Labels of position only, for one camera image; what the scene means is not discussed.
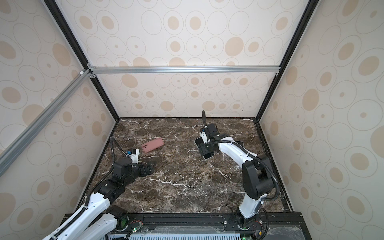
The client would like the black phone silver edge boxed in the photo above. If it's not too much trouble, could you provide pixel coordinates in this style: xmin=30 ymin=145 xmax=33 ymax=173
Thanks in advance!
xmin=233 ymin=141 xmax=244 ymax=149

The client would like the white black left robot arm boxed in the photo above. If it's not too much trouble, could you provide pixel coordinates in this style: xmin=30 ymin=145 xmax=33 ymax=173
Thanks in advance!
xmin=44 ymin=157 xmax=156 ymax=240

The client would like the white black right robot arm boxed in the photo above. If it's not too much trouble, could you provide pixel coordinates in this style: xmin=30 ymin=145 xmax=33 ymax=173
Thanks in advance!
xmin=195 ymin=122 xmax=280 ymax=220

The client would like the pink phone case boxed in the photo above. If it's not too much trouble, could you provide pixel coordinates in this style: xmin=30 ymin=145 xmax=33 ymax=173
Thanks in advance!
xmin=142 ymin=138 xmax=165 ymax=153

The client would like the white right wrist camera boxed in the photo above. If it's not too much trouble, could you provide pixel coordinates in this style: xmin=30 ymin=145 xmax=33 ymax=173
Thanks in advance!
xmin=200 ymin=127 xmax=209 ymax=144

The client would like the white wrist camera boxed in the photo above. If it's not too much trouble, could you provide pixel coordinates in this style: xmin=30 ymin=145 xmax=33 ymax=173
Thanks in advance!
xmin=200 ymin=127 xmax=209 ymax=144
xmin=126 ymin=149 xmax=140 ymax=164

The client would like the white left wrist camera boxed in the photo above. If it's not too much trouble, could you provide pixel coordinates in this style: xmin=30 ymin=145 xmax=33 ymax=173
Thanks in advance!
xmin=126 ymin=149 xmax=140 ymax=164

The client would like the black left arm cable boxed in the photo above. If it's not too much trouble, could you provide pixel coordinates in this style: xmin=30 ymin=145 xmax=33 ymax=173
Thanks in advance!
xmin=50 ymin=136 xmax=130 ymax=240

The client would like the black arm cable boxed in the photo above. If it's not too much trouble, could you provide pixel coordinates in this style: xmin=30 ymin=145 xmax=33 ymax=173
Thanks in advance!
xmin=50 ymin=136 xmax=130 ymax=240
xmin=201 ymin=110 xmax=281 ymax=202

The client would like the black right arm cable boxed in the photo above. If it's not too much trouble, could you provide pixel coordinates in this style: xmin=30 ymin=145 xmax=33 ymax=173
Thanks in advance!
xmin=201 ymin=110 xmax=281 ymax=202

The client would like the aluminium rail back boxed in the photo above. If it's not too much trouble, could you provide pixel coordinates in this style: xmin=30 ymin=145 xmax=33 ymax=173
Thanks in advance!
xmin=91 ymin=66 xmax=280 ymax=74

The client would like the aluminium rail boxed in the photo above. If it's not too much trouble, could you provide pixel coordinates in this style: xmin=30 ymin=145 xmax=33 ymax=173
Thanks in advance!
xmin=91 ymin=66 xmax=280 ymax=74
xmin=1 ymin=69 xmax=91 ymax=175

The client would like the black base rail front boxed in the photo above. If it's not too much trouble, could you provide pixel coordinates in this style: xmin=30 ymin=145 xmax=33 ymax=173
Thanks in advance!
xmin=61 ymin=211 xmax=305 ymax=240

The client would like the aluminium rail left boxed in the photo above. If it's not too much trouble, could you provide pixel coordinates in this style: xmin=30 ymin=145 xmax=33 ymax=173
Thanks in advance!
xmin=1 ymin=69 xmax=91 ymax=175

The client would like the black corner frame post right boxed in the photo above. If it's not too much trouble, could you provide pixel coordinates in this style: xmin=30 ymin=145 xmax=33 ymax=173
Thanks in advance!
xmin=256 ymin=0 xmax=319 ymax=123

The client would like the black corner frame post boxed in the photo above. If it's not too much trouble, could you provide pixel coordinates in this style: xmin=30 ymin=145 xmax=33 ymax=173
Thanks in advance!
xmin=256 ymin=0 xmax=319 ymax=123
xmin=43 ymin=0 xmax=120 ymax=123

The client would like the black corner frame post left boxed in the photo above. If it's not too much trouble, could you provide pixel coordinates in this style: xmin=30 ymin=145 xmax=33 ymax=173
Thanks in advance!
xmin=43 ymin=0 xmax=120 ymax=123

